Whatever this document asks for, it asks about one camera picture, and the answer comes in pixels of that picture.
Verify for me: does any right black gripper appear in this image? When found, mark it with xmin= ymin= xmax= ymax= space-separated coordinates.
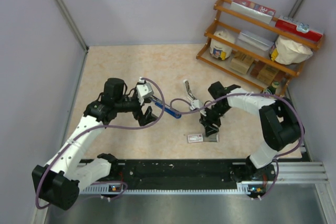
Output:
xmin=199 ymin=102 xmax=230 ymax=137

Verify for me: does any red white staple box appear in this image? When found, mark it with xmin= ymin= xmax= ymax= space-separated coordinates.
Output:
xmin=187 ymin=134 xmax=219 ymax=143

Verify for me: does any blue metal stapler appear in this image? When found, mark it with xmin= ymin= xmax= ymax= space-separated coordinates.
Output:
xmin=150 ymin=95 xmax=182 ymax=119

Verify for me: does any small white stapler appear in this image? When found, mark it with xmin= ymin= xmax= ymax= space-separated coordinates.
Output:
xmin=183 ymin=79 xmax=197 ymax=102

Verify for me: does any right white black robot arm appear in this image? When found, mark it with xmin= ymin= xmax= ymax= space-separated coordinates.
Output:
xmin=199 ymin=81 xmax=305 ymax=182

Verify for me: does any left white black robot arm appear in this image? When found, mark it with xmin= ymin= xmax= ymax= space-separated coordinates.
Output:
xmin=32 ymin=77 xmax=160 ymax=210

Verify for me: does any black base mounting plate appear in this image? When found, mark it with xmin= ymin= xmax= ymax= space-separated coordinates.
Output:
xmin=78 ymin=158 xmax=278 ymax=190

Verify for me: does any light brown cardboard box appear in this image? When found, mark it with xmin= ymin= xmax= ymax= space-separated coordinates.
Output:
xmin=230 ymin=51 xmax=254 ymax=74

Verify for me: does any green glass bottle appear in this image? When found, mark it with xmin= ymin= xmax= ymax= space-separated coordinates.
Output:
xmin=262 ymin=81 xmax=280 ymax=94

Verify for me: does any white jar with label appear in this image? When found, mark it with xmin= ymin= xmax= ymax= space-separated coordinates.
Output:
xmin=209 ymin=29 xmax=236 ymax=60

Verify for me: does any dark brown cardboard box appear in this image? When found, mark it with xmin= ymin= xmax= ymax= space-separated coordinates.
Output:
xmin=250 ymin=61 xmax=286 ymax=86

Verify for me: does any wooden three-tier shelf rack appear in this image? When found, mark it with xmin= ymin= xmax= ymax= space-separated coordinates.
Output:
xmin=196 ymin=0 xmax=324 ymax=95

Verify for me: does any silver grey long box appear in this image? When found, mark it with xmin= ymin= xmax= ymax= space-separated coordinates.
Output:
xmin=235 ymin=30 xmax=274 ymax=58

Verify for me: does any white bag with yellow label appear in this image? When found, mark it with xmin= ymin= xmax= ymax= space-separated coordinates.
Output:
xmin=269 ymin=36 xmax=313 ymax=65

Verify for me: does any red foil roll box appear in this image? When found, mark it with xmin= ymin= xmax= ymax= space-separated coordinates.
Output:
xmin=230 ymin=0 xmax=276 ymax=24

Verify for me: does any red white wrap box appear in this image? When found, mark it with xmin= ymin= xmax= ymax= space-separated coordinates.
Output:
xmin=275 ymin=15 xmax=324 ymax=42

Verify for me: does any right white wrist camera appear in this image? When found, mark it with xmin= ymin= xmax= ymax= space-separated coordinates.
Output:
xmin=189 ymin=99 xmax=204 ymax=111

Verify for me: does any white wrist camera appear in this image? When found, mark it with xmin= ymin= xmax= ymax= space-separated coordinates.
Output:
xmin=189 ymin=99 xmax=204 ymax=111
xmin=135 ymin=78 xmax=154 ymax=105

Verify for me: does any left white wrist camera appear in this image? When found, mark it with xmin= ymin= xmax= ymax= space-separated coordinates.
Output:
xmin=135 ymin=78 xmax=154 ymax=105

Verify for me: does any aluminium frame rail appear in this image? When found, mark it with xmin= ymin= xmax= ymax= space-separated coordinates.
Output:
xmin=78 ymin=159 xmax=328 ymax=187

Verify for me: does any grey slotted cable duct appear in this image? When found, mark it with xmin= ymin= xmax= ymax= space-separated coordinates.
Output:
xmin=80 ymin=183 xmax=266 ymax=196

